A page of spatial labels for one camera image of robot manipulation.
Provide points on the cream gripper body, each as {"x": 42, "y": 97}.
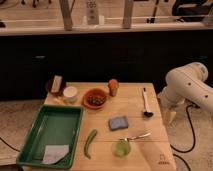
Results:
{"x": 168, "y": 115}

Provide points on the blue sponge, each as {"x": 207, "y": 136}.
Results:
{"x": 116, "y": 123}

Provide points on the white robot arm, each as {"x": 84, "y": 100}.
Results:
{"x": 185, "y": 83}

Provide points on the green plastic tray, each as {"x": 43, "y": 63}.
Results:
{"x": 52, "y": 125}

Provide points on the grey cloth in tray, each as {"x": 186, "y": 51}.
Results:
{"x": 54, "y": 153}

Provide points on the metal spoon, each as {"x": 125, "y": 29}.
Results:
{"x": 135, "y": 137}

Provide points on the green cup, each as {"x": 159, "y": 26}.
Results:
{"x": 122, "y": 148}

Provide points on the orange bowl with beans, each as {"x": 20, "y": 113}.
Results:
{"x": 94, "y": 98}

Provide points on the white round container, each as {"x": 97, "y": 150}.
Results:
{"x": 70, "y": 94}

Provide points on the white remote on shelf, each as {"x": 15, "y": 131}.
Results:
{"x": 92, "y": 12}

